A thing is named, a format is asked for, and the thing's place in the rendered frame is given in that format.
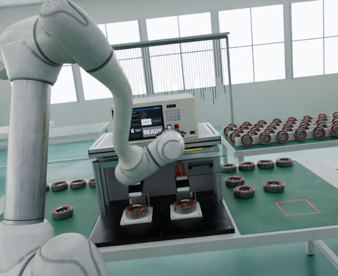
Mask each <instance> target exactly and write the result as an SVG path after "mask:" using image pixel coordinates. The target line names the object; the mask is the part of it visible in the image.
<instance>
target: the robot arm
mask: <svg viewBox="0 0 338 276"><path fill-rule="evenodd" d="M0 60H1V62H2V63H3V65H4V66H5V69H6V72H7V76H8V78H9V80H10V81H11V82H12V91H11V108H10V124H9V141H8V158H7V174H6V183H5V200H4V216H3V221H1V222H0V276H109V275H108V271H107V267H106V264H105V262H104V259H103V257H102V255H101V253H100V251H99V249H98V248H97V247H96V245H95V244H94V243H93V242H92V241H91V240H90V239H89V238H88V237H86V236H84V235H81V234H78V233H64V234H60V235H57V236H55V235H54V228H53V227H52V225H51V224H50V223H49V222H48V220H46V219H44V215H45V195H46V175H47V164H48V144H49V124H50V104H51V87H53V86H54V84H55V83H56V82H57V78H58V76H59V74H60V71H61V69H62V66H63V64H77V65H79V66H80V67H81V68H82V69H83V70H84V71H85V72H86V73H88V74H89V75H91V76H92V77H94V78H95V79H96V80H98V81H99V82H100V83H102V84H103V85H104V86H105V87H107V88H108V89H109V90H110V92H111V93H112V96H113V101H114V113H113V146H114V150H115V152H116V154H117V156H118V157H119V164H118V165H117V166H116V168H115V177H116V179H117V180H118V181H119V182H120V183H121V184H123V185H127V186H128V185H134V184H136V183H139V182H141V181H143V180H144V179H146V178H147V177H149V176H151V175H152V174H153V173H155V172H156V171H157V170H158V169H160V168H161V167H163V166H164V165H166V164H168V163H171V162H175V161H177V160H178V159H179V158H180V157H181V156H182V155H183V153H184V149H185V143H184V140H183V138H182V137H184V131H181V130H179V129H177V128H175V130H174V129H171V126H168V128H165V131H164V130H162V131H160V132H159V133H158V134H156V139H155V140H154V141H153V142H151V143H150V144H148V145H147V146H145V147H139V146H135V145H133V146H130V145H129V131H130V123H131V116H132V107H133V93H132V88H131V84H130V81H129V79H128V77H127V75H126V73H125V71H124V70H123V68H122V66H121V64H120V62H119V60H118V58H117V56H116V54H115V52H114V50H113V48H112V46H111V45H110V43H109V42H108V40H107V38H106V36H105V35H104V33H103V32H102V31H101V29H100V28H99V27H98V26H97V24H96V23H95V22H94V21H93V19H92V18H91V17H90V16H89V15H88V14H87V13H86V12H85V11H84V10H83V9H82V8H81V7H79V6H78V5H77V4H75V3H74V2H72V1H71V0H47V1H46V2H44V4H43V5H42V7H41V8H40V10H39V15H35V16H32V17H29V18H25V19H23V20H20V21H18V22H16V23H14V24H12V25H10V26H9V27H8V28H7V29H5V30H4V32H3V33H2V34H1V36H0Z"/></svg>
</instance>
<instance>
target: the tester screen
mask: <svg viewBox="0 0 338 276"><path fill-rule="evenodd" d="M152 118H161V120H162V115H161V107H151V108H141V109H135V110H132V116H131V123H130V129H134V130H135V133H132V134H129V135H134V134H141V137H133V138H129V140H134V139H143V138H150V137H156V136H150V137H143V131H142V128H146V127H156V126H162V128H163V124H162V123H160V124H150V125H142V122H141V119H152Z"/></svg>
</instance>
